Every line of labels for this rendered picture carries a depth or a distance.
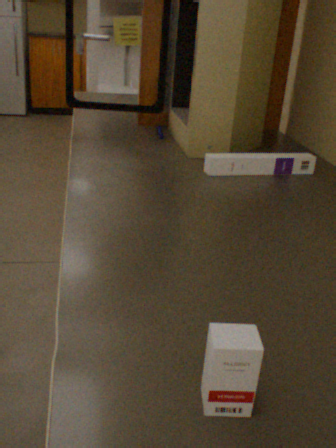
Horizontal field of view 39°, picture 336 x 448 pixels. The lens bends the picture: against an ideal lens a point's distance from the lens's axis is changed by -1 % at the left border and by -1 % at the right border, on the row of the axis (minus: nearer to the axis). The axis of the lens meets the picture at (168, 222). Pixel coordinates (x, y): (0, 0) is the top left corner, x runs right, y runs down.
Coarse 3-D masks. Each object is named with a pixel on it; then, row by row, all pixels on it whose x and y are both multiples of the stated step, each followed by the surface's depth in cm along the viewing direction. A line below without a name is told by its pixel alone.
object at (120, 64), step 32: (96, 0) 134; (128, 0) 134; (160, 0) 134; (96, 32) 138; (128, 32) 138; (160, 32) 138; (96, 64) 141; (128, 64) 141; (96, 96) 145; (128, 96) 145
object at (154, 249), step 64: (128, 128) 149; (128, 192) 96; (192, 192) 99; (256, 192) 102; (320, 192) 105; (64, 256) 70; (128, 256) 71; (192, 256) 73; (256, 256) 74; (320, 256) 76; (64, 320) 56; (128, 320) 56; (192, 320) 57; (256, 320) 58; (320, 320) 59; (64, 384) 46; (128, 384) 47; (192, 384) 47; (320, 384) 49
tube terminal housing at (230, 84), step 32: (224, 0) 108; (256, 0) 112; (224, 32) 111; (256, 32) 117; (224, 64) 114; (256, 64) 122; (192, 96) 117; (224, 96) 117; (256, 96) 127; (192, 128) 119; (224, 128) 121; (256, 128) 133
